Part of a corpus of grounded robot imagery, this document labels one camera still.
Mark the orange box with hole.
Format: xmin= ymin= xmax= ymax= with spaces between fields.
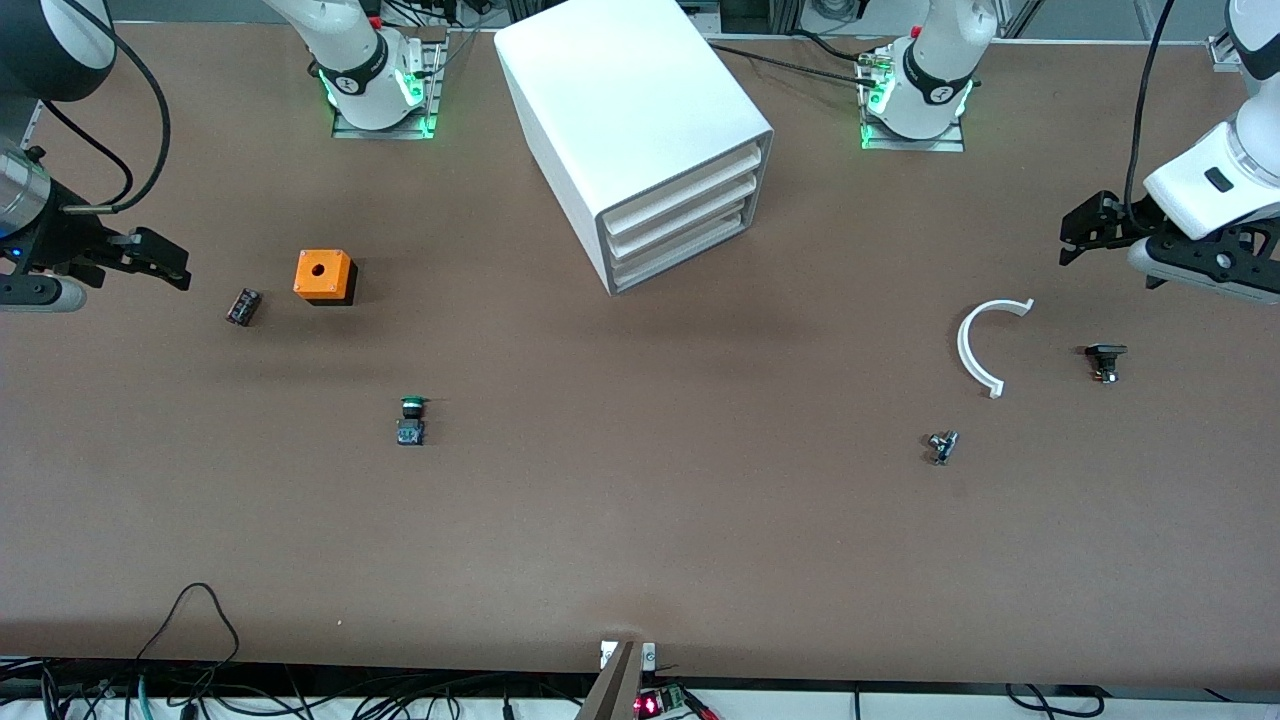
xmin=293 ymin=249 xmax=359 ymax=307

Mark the circuit board with red light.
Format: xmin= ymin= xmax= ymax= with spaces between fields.
xmin=633 ymin=685 xmax=719 ymax=720

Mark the black looped cable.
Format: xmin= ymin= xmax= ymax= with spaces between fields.
xmin=135 ymin=583 xmax=242 ymax=666

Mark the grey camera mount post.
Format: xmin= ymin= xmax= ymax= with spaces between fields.
xmin=575 ymin=640 xmax=641 ymax=720

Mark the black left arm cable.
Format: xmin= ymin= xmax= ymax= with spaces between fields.
xmin=1125 ymin=0 xmax=1176 ymax=216

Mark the aluminium arm base plate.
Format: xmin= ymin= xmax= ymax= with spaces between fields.
xmin=332 ymin=28 xmax=446 ymax=141
xmin=860 ymin=45 xmax=967 ymax=153

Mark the black base power cable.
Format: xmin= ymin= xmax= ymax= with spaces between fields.
xmin=705 ymin=40 xmax=886 ymax=89

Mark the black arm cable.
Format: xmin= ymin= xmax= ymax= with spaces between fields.
xmin=1125 ymin=0 xmax=1176 ymax=216
xmin=40 ymin=0 xmax=173 ymax=213

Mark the white curved plastic arc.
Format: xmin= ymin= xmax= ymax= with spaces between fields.
xmin=957 ymin=298 xmax=1036 ymax=400

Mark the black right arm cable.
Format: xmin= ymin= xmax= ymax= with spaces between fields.
xmin=40 ymin=0 xmax=173 ymax=213

